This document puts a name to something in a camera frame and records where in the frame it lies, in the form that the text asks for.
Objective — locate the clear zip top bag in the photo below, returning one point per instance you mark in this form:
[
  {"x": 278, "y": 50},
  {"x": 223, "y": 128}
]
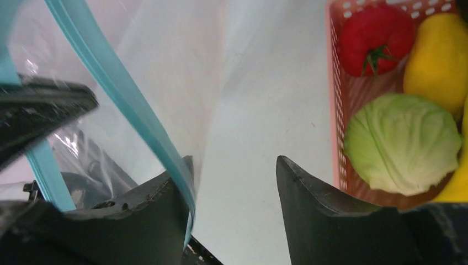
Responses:
[{"x": 155, "y": 68}]

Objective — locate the yellow bell pepper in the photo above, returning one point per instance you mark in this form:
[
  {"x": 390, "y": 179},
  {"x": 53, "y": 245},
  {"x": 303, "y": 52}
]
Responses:
[{"x": 437, "y": 66}]

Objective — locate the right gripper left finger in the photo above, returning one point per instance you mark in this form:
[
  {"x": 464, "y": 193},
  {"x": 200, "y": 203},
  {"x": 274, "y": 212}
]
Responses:
[{"x": 146, "y": 225}]

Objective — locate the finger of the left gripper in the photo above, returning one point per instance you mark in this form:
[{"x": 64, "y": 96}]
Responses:
[{"x": 35, "y": 108}]

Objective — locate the green cabbage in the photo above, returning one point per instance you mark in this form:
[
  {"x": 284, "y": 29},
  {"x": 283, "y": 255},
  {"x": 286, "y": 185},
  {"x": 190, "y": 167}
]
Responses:
[{"x": 403, "y": 144}]

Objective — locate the red tomato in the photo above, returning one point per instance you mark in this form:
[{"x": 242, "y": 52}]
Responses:
[{"x": 374, "y": 40}]

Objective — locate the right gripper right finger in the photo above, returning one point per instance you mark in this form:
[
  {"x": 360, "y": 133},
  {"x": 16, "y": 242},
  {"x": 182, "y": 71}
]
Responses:
[{"x": 324, "y": 225}]

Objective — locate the pink plastic basket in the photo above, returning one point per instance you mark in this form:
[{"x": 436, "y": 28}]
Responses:
[{"x": 347, "y": 95}]

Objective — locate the yellow banana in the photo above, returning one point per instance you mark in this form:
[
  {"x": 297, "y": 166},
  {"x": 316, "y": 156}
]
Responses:
[{"x": 456, "y": 189}]

